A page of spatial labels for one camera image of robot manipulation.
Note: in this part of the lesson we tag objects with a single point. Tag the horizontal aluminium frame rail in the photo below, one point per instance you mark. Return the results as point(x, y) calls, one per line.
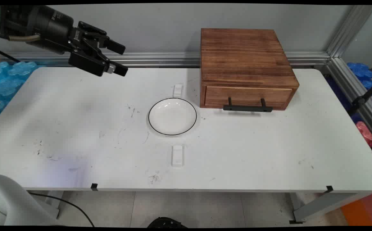
point(160, 59)

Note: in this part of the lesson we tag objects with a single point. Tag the black table edge clip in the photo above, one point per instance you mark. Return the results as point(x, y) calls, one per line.
point(329, 189)
point(94, 186)

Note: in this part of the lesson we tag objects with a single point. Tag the black round floor object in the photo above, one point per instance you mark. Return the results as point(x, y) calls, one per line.
point(166, 223)

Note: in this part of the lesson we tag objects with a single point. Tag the brown wooden drawer cabinet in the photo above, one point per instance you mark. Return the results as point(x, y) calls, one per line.
point(242, 54)

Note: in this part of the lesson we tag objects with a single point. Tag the black tripod stand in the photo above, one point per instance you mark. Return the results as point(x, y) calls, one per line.
point(364, 98)

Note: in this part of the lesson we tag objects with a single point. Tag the white plate with black rim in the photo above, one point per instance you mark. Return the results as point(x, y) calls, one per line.
point(172, 116)

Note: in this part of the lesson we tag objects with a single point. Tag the orange box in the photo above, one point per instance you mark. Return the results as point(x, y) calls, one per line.
point(364, 210)

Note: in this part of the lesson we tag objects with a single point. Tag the pink plastic bag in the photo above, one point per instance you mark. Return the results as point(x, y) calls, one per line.
point(365, 132)

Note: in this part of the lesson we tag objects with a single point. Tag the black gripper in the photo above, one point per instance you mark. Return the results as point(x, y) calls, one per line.
point(54, 32)

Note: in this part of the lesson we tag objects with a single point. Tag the upright aluminium frame post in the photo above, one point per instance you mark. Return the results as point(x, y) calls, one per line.
point(349, 30)

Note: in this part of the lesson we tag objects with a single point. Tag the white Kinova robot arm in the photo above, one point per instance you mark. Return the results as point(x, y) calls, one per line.
point(6, 199)

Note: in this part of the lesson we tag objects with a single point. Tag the small white plastic block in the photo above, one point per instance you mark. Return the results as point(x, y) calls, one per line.
point(178, 90)

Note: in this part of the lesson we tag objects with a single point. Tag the slanted aluminium frame rail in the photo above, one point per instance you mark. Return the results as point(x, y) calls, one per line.
point(354, 93)

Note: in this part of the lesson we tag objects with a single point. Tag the blue bubble wrap sheet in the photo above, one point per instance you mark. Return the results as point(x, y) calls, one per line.
point(4, 83)
point(362, 72)

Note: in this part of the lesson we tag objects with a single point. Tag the long white plastic block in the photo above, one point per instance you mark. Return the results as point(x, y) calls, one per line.
point(177, 155)

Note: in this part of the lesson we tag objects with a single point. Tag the grey table leg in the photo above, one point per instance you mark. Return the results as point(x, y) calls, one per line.
point(55, 202)
point(327, 205)

